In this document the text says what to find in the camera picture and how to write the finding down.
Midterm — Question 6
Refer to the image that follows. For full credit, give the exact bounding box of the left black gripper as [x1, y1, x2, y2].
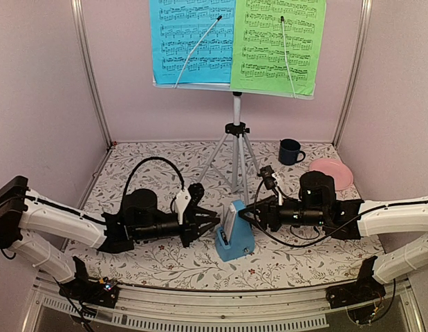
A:
[134, 208, 221, 249]

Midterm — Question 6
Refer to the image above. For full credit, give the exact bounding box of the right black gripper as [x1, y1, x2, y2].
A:
[239, 195, 327, 232]

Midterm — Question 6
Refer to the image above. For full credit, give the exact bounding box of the blue metronome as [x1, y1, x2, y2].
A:
[215, 200, 255, 262]

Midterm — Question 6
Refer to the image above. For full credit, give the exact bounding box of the light blue music stand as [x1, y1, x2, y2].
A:
[151, 15, 317, 205]

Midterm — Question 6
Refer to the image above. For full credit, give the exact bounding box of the green sheet music page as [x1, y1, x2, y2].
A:
[230, 0, 326, 98]

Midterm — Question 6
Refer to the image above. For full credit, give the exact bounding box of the blue sheet music page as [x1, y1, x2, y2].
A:
[149, 0, 236, 86]

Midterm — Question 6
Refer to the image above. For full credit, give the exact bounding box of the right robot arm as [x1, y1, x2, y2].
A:
[239, 171, 428, 302]

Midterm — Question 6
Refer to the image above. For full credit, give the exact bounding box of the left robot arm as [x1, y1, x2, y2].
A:
[0, 176, 220, 300]

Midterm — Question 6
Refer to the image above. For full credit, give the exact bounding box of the dark blue mug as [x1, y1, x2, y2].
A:
[278, 138, 306, 165]

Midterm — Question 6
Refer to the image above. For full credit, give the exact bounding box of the pink plate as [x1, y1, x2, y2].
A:
[309, 158, 353, 191]

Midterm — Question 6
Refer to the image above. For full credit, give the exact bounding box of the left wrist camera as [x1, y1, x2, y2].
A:
[170, 183, 204, 225]

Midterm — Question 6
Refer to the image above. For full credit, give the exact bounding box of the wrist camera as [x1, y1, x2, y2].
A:
[170, 183, 204, 225]
[259, 165, 283, 205]

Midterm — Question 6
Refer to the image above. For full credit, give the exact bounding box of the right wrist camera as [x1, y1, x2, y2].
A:
[259, 165, 283, 205]

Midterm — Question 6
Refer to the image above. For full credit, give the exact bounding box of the front aluminium rail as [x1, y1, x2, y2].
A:
[23, 273, 425, 331]

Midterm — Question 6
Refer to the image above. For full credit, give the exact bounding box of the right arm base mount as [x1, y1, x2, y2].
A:
[326, 282, 386, 325]

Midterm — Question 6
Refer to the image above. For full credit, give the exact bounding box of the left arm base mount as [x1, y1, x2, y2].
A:
[59, 257, 120, 308]

